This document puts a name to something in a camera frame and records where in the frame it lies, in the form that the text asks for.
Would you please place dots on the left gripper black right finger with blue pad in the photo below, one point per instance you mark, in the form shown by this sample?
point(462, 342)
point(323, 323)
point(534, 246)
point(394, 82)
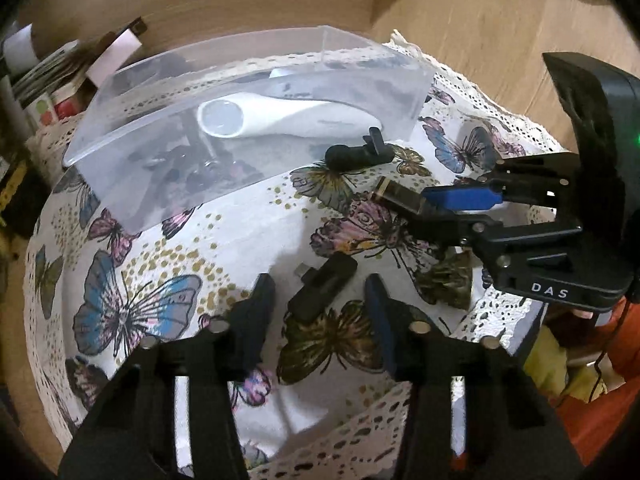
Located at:
point(472, 411)

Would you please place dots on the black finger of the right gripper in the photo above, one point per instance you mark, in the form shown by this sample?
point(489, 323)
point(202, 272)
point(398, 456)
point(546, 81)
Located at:
point(445, 230)

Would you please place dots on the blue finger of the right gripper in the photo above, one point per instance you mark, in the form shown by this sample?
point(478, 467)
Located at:
point(462, 197)

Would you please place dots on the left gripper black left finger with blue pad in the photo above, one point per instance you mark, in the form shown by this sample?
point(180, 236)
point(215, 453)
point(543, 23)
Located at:
point(130, 433)

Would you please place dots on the black clip microphone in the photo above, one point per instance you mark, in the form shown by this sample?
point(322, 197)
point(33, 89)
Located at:
point(373, 152)

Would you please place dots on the black usb dongle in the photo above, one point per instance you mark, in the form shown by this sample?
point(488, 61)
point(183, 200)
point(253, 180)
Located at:
point(320, 286)

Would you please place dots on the white handheld massager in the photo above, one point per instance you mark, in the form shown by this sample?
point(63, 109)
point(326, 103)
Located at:
point(246, 115)

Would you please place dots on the dark brown gold tube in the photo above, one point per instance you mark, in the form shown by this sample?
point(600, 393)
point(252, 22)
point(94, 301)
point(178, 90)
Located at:
point(398, 198)

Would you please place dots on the silver metal cylinder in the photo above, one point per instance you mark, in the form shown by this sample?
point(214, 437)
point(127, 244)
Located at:
point(205, 158)

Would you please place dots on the yellow cloth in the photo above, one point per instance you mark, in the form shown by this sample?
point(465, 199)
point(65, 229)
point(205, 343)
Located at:
point(547, 365)

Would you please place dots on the butterfly print lace tablecloth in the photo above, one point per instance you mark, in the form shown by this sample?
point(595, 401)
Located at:
point(319, 405)

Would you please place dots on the dark wine bottle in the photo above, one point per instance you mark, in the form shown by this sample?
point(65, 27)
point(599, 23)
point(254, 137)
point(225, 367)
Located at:
point(23, 190)

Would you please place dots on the clear plastic box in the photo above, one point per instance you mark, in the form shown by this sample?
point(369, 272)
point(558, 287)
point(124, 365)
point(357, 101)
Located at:
point(130, 147)

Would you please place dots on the stack of books and papers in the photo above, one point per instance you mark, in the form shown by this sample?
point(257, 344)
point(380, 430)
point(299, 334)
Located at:
point(29, 77)

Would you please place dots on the white purple small box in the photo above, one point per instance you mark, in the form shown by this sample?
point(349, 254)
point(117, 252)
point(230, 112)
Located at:
point(115, 50)

